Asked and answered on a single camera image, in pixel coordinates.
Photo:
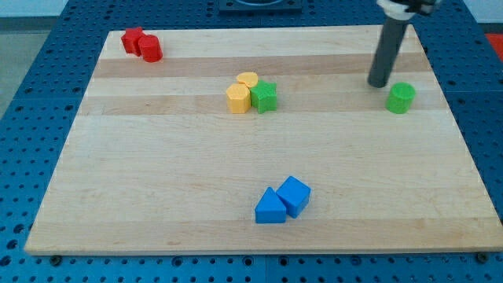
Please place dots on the green cylinder block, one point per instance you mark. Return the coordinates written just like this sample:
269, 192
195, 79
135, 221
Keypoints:
400, 98

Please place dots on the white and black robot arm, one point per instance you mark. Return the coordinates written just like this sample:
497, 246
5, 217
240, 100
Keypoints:
406, 9

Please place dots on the wooden board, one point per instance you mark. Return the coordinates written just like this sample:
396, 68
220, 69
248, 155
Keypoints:
156, 164

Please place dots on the yellow hexagon block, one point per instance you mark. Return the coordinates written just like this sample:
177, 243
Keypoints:
238, 98

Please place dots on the green star block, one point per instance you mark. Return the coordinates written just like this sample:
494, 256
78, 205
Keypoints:
264, 96

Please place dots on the yellow heart block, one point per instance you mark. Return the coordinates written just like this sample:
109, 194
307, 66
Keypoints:
249, 79

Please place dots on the blue cube block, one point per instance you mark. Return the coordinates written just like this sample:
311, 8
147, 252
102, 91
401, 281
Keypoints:
295, 195

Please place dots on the blue triangle block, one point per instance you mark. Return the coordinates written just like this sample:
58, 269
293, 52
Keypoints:
270, 209

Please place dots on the red cylinder block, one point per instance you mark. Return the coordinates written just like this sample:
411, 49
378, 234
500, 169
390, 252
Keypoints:
150, 48

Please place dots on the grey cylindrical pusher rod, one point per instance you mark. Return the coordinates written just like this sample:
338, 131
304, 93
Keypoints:
391, 36

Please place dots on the red star block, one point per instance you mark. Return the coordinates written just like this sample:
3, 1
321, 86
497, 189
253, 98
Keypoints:
130, 40

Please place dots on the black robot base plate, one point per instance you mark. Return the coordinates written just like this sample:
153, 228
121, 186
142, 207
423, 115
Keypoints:
230, 6

